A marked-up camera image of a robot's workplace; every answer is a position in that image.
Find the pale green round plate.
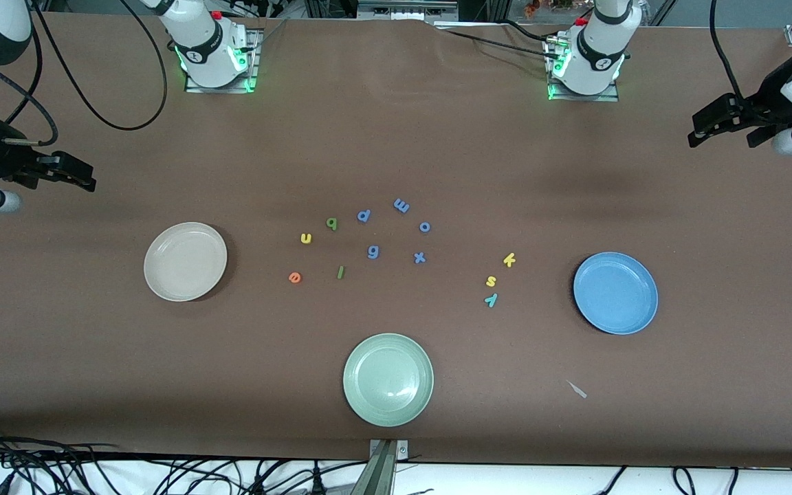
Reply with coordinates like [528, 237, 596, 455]
[342, 333, 435, 428]

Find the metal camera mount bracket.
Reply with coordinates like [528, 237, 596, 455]
[351, 439, 410, 495]

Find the aluminium frame rack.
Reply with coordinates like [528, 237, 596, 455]
[303, 0, 510, 23]

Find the beige round plate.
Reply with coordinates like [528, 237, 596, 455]
[144, 221, 228, 303]

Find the thin black floor cable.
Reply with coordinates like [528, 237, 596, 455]
[599, 466, 627, 495]

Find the black cable tangle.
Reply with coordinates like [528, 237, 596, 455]
[0, 423, 369, 495]

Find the black cable along right arm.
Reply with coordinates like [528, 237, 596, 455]
[0, 0, 168, 149]

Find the blue round plate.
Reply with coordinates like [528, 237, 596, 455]
[573, 252, 659, 336]

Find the black cable on table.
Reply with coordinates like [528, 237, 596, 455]
[499, 19, 569, 43]
[445, 29, 562, 59]

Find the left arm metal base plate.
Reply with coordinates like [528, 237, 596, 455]
[546, 38, 620, 102]

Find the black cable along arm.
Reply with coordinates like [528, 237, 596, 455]
[0, 0, 168, 149]
[707, 0, 744, 104]

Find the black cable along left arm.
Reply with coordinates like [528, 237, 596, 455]
[707, 0, 744, 104]

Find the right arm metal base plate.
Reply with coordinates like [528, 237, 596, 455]
[185, 27, 261, 94]

